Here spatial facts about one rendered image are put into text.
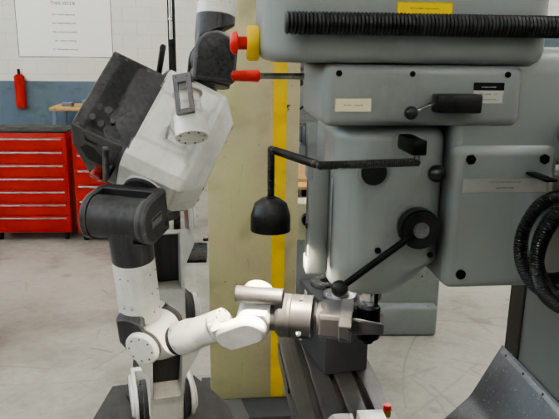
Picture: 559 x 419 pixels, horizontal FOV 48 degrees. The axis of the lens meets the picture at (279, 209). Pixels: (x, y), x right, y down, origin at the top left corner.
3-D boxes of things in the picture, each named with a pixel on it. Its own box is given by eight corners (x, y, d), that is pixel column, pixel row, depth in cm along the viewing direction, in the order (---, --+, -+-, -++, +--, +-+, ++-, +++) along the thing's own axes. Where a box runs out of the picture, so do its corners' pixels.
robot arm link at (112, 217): (91, 264, 131) (81, 204, 125) (113, 244, 139) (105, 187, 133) (142, 270, 128) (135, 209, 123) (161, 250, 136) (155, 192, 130)
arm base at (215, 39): (217, 104, 156) (175, 82, 154) (239, 57, 157) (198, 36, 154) (227, 97, 142) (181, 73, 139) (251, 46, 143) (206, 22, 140)
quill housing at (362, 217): (333, 305, 112) (340, 125, 104) (315, 266, 132) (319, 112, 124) (437, 303, 114) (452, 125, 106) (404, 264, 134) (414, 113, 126)
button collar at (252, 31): (247, 61, 107) (247, 24, 106) (245, 60, 113) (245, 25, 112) (259, 61, 107) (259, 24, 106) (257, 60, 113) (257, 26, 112)
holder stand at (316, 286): (324, 376, 164) (326, 304, 159) (297, 339, 185) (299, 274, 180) (367, 369, 168) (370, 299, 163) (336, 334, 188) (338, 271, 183)
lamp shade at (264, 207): (244, 227, 116) (244, 194, 114) (279, 222, 119) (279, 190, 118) (260, 237, 110) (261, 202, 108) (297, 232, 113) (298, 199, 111)
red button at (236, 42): (230, 55, 108) (230, 30, 107) (229, 54, 112) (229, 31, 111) (249, 55, 108) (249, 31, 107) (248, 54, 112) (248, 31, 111)
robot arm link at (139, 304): (111, 358, 138) (97, 269, 129) (141, 326, 149) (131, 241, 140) (158, 368, 135) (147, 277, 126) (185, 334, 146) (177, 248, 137)
